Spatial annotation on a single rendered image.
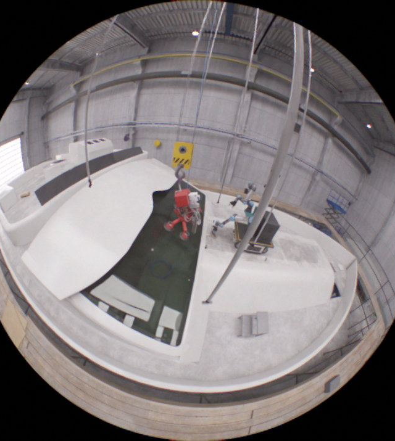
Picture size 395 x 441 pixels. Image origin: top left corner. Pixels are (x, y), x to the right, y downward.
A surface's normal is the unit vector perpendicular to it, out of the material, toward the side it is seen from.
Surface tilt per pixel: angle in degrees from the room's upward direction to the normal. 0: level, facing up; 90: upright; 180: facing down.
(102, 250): 20
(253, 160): 90
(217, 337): 0
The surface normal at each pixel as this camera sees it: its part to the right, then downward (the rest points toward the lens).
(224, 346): 0.16, -0.80
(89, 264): 0.44, -0.58
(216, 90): -0.11, 0.57
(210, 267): 0.11, -0.51
